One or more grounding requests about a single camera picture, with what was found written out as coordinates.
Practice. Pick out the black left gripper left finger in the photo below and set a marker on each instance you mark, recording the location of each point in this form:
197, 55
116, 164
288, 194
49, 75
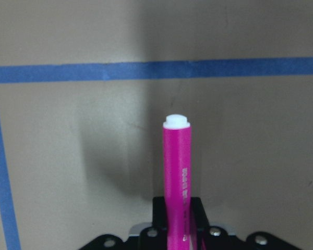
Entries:
159, 215

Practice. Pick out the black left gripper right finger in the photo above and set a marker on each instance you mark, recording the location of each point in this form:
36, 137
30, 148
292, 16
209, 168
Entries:
198, 218

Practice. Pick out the pink highlighter pen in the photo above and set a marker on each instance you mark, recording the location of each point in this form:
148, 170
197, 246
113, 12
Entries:
177, 179

